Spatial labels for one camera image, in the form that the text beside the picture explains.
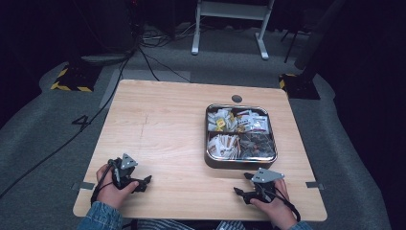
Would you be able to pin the metal compartment tray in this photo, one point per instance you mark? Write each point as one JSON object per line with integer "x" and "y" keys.
{"x": 239, "y": 163}

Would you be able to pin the pile of dark packets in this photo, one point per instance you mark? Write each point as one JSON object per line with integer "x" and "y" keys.
{"x": 257, "y": 147}

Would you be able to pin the white metal stand frame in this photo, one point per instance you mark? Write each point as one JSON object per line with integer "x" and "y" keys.
{"x": 230, "y": 11}

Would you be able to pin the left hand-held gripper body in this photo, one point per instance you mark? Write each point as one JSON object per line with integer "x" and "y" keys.
{"x": 123, "y": 172}

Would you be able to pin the pile of white yellow packets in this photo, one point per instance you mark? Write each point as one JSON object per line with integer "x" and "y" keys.
{"x": 220, "y": 121}

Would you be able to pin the pile of white red packets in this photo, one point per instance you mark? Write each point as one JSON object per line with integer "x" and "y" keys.
{"x": 253, "y": 123}

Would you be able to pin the person's left hand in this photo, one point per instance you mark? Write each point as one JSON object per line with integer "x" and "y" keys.
{"x": 110, "y": 193}

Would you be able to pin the black slanted pole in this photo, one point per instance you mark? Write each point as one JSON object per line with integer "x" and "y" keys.
{"x": 319, "y": 38}

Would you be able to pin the person's striped clothing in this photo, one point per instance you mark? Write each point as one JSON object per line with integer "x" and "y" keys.
{"x": 166, "y": 225}

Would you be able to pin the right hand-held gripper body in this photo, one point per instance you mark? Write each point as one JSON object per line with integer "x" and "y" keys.
{"x": 266, "y": 175}

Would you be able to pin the black tripod legs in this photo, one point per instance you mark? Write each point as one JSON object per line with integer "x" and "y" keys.
{"x": 292, "y": 44}

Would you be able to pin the person's right hand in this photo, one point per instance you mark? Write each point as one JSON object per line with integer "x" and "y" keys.
{"x": 279, "y": 209}

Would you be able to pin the black stand base yellow edge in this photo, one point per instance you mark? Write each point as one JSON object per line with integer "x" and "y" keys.
{"x": 300, "y": 87}

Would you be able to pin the black yellow striped stand base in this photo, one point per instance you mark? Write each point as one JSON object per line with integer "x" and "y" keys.
{"x": 75, "y": 80}

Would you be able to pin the pile of white brown packets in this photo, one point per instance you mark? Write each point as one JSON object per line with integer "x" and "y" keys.
{"x": 223, "y": 147}

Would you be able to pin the grey round stand base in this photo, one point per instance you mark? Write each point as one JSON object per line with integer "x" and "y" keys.
{"x": 102, "y": 59}

